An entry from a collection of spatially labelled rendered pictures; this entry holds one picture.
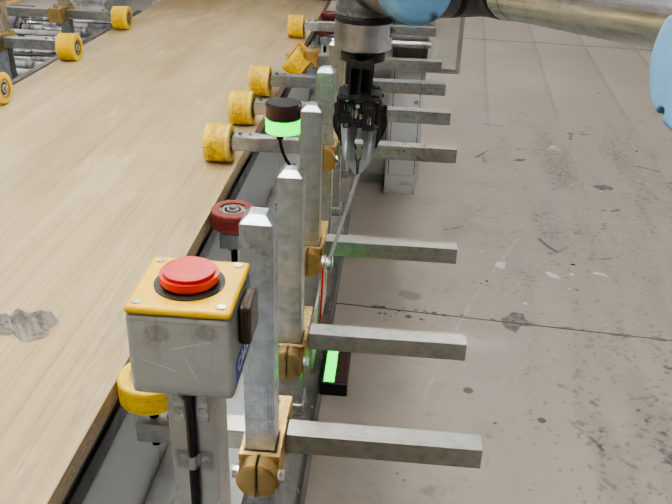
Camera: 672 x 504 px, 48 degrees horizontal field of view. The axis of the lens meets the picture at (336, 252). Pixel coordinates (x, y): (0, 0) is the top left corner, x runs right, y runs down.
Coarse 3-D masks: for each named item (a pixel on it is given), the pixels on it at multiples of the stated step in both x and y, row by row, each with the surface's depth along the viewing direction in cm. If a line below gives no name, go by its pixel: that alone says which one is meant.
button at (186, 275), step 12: (168, 264) 51; (180, 264) 51; (192, 264) 51; (204, 264) 51; (168, 276) 49; (180, 276) 49; (192, 276) 49; (204, 276) 50; (216, 276) 50; (168, 288) 49; (180, 288) 49; (192, 288) 49; (204, 288) 49
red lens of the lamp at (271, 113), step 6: (300, 102) 124; (270, 108) 121; (276, 108) 120; (282, 108) 120; (288, 108) 120; (294, 108) 121; (300, 108) 122; (270, 114) 122; (276, 114) 121; (282, 114) 121; (288, 114) 121; (294, 114) 122; (276, 120) 121; (282, 120) 121; (288, 120) 121; (294, 120) 122
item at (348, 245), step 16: (224, 240) 138; (352, 240) 137; (368, 240) 137; (384, 240) 138; (400, 240) 138; (416, 240) 138; (352, 256) 138; (368, 256) 138; (384, 256) 137; (400, 256) 137; (416, 256) 137; (432, 256) 136; (448, 256) 136
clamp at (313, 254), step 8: (320, 240) 135; (312, 248) 132; (320, 248) 132; (312, 256) 131; (320, 256) 132; (304, 264) 131; (312, 264) 131; (320, 264) 131; (304, 272) 132; (312, 272) 132; (320, 272) 134
